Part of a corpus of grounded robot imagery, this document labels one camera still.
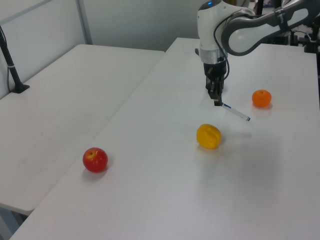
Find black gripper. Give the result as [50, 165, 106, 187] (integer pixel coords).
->
[203, 61, 229, 107]

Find blue and white marker pen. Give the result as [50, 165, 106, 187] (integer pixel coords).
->
[220, 102, 252, 123]

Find yellow bell pepper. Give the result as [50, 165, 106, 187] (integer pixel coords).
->
[196, 123, 222, 150]

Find orange mandarin fruit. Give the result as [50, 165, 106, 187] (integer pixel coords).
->
[251, 89, 272, 109]

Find black background equipment stand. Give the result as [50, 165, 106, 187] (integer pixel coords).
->
[271, 21, 320, 54]

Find red apple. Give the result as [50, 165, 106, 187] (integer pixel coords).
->
[82, 147, 109, 174]

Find black pole with base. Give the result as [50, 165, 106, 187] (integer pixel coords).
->
[0, 24, 31, 94]

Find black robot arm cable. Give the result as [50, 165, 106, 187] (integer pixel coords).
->
[212, 9, 256, 81]

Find grey partition post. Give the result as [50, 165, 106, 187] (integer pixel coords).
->
[75, 0, 94, 46]

